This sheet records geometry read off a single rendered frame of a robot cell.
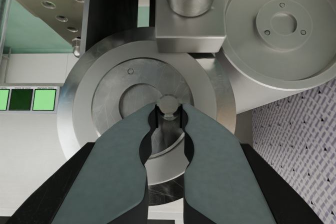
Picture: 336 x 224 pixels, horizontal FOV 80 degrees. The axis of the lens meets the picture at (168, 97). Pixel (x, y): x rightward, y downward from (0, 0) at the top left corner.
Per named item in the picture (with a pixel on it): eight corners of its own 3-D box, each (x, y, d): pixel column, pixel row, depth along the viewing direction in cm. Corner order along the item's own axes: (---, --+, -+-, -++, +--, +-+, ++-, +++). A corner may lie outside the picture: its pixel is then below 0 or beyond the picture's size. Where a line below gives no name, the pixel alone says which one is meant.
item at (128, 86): (104, 48, 15) (201, 65, 15) (112, 58, 17) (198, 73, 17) (77, 147, 14) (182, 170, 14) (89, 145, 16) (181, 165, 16)
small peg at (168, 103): (153, 114, 12) (159, 90, 12) (157, 118, 14) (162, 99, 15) (177, 119, 12) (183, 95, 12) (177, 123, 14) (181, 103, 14)
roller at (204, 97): (216, 40, 17) (219, 188, 15) (191, 97, 42) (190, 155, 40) (79, 39, 17) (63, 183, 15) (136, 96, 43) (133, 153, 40)
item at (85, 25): (98, -104, 22) (84, 59, 18) (137, 19, 45) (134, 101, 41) (93, -104, 22) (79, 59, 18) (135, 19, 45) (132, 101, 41)
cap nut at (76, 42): (83, 38, 51) (82, 54, 50) (89, 44, 55) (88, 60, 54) (69, 38, 51) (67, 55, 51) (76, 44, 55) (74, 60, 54)
